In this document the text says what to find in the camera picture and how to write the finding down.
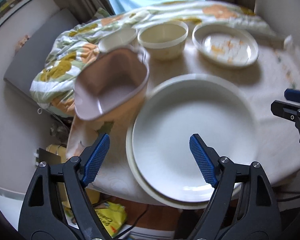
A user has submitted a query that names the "duck pattern white plate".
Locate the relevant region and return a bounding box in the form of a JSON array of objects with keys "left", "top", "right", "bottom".
[{"left": 192, "top": 23, "right": 259, "bottom": 69}]

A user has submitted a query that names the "cream ribbed bowl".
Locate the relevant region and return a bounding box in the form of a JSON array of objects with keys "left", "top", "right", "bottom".
[{"left": 138, "top": 21, "right": 189, "bottom": 61}]

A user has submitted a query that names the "cream floral bedsheet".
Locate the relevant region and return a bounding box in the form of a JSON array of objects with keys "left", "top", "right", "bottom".
[{"left": 66, "top": 40, "right": 300, "bottom": 205}]

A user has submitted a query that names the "yellow snack bag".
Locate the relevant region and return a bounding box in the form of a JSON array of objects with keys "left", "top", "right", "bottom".
[{"left": 94, "top": 201, "right": 127, "bottom": 238}]

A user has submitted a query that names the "cream plate under white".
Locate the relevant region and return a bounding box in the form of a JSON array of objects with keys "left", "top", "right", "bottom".
[{"left": 125, "top": 73, "right": 251, "bottom": 210}]

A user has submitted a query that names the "large white plate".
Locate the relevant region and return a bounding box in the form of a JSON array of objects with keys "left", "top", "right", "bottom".
[{"left": 131, "top": 80, "right": 258, "bottom": 197}]

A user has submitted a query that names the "pink square bowl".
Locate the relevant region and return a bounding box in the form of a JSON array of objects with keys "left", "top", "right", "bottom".
[{"left": 74, "top": 46, "right": 149, "bottom": 121}]

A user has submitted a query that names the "grey headboard cushion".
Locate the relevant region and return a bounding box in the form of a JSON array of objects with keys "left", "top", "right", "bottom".
[{"left": 3, "top": 9, "right": 78, "bottom": 106}]

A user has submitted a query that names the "small white bowl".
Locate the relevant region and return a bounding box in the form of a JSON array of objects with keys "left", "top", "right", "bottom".
[{"left": 98, "top": 28, "right": 138, "bottom": 53}]

